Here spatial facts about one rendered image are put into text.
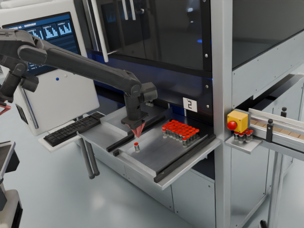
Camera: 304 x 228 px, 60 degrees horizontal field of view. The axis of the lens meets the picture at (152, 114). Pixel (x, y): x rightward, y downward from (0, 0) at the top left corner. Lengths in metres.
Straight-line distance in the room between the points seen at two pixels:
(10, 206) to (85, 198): 1.15
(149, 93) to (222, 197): 0.77
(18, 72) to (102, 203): 1.42
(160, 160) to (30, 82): 0.68
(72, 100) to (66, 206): 0.99
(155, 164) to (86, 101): 0.90
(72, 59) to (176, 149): 0.66
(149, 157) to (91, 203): 1.25
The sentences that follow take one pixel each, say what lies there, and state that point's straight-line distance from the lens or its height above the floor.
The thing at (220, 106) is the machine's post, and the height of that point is 1.06.
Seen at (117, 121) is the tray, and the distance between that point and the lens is 1.57.
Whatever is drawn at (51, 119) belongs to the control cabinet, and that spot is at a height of 0.87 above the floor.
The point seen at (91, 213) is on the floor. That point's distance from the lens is 2.31.
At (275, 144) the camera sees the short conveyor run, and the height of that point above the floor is 0.88.
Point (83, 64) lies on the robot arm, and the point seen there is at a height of 1.40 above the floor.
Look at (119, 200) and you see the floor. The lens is 2.33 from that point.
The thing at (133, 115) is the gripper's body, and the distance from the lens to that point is 1.03.
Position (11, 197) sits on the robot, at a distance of 1.43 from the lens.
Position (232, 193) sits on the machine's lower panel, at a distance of 1.61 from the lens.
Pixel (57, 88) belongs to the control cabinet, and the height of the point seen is 1.05.
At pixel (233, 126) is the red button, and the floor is 1.00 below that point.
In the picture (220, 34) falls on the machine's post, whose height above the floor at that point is 1.37.
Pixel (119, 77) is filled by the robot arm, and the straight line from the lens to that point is 0.92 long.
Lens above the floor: 1.62
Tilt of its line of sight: 28 degrees down
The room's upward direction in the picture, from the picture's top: 8 degrees counter-clockwise
